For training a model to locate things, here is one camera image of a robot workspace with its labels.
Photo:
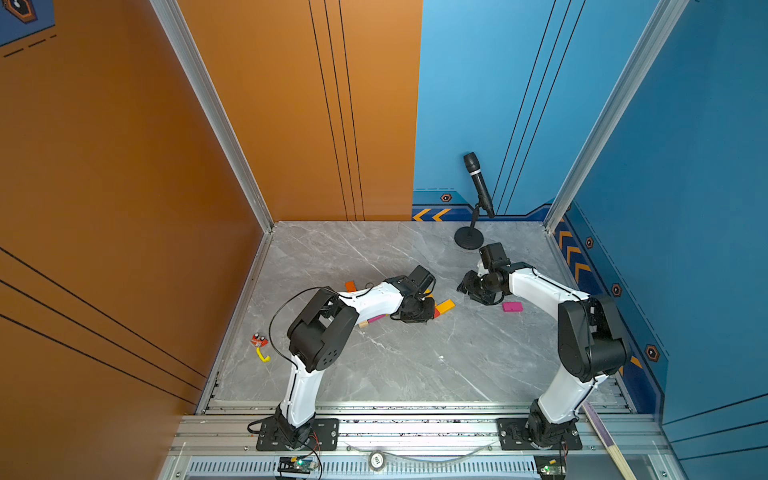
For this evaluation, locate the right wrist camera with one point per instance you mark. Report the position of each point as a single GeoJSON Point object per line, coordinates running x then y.
{"type": "Point", "coordinates": [493, 257]}

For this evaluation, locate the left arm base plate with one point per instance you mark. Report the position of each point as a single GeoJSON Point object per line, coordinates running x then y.
{"type": "Point", "coordinates": [319, 434]}

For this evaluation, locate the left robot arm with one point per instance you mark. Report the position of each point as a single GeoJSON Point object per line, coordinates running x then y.
{"type": "Point", "coordinates": [320, 332]}

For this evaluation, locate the left green circuit board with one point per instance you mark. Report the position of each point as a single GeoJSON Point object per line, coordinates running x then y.
{"type": "Point", "coordinates": [297, 468]}

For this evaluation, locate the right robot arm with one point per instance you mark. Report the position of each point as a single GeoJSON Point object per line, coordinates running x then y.
{"type": "Point", "coordinates": [591, 343]}

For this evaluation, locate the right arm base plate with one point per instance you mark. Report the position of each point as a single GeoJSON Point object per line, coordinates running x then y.
{"type": "Point", "coordinates": [516, 433]}

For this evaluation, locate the yellow-orange block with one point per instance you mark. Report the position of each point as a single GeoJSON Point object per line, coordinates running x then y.
{"type": "Point", "coordinates": [444, 307]}

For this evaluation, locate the folded fan stick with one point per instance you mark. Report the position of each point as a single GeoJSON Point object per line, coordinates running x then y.
{"type": "Point", "coordinates": [608, 442]}

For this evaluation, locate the right green circuit board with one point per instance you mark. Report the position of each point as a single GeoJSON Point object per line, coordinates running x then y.
{"type": "Point", "coordinates": [549, 468]}

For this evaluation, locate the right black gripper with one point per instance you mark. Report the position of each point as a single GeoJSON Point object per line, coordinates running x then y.
{"type": "Point", "coordinates": [467, 284]}

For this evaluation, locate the round silver speaker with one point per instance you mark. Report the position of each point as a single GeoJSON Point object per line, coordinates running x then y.
{"type": "Point", "coordinates": [377, 460]}

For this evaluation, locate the black microphone on stand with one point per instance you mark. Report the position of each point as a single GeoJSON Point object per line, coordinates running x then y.
{"type": "Point", "coordinates": [470, 237]}

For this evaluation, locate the red toy car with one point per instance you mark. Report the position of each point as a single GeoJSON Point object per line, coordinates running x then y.
{"type": "Point", "coordinates": [259, 341]}

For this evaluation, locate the aluminium front rail frame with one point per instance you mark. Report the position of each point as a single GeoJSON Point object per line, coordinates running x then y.
{"type": "Point", "coordinates": [420, 440]}

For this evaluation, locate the green circuit board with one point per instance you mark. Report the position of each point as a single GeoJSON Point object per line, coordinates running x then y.
{"type": "Point", "coordinates": [549, 468]}
{"type": "Point", "coordinates": [297, 468]}

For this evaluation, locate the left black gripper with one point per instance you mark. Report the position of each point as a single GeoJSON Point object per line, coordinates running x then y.
{"type": "Point", "coordinates": [427, 317]}

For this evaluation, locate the yellow plastic hook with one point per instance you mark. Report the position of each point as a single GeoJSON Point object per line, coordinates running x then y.
{"type": "Point", "coordinates": [264, 358]}

